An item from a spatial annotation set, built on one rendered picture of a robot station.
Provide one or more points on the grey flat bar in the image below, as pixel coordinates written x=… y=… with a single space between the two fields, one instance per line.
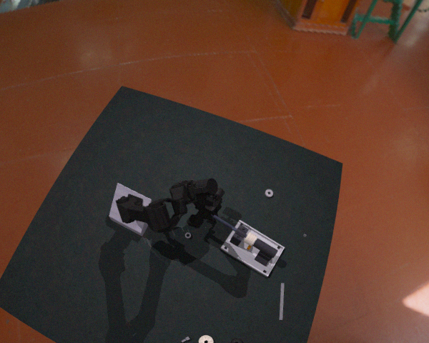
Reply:
x=281 y=300

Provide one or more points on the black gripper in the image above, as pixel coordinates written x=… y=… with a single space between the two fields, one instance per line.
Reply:
x=196 y=220

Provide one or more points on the dark blue-grey metal shaft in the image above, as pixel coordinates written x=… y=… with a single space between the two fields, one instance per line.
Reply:
x=224 y=222

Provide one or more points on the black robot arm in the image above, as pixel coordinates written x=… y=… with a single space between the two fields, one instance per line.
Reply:
x=155 y=214

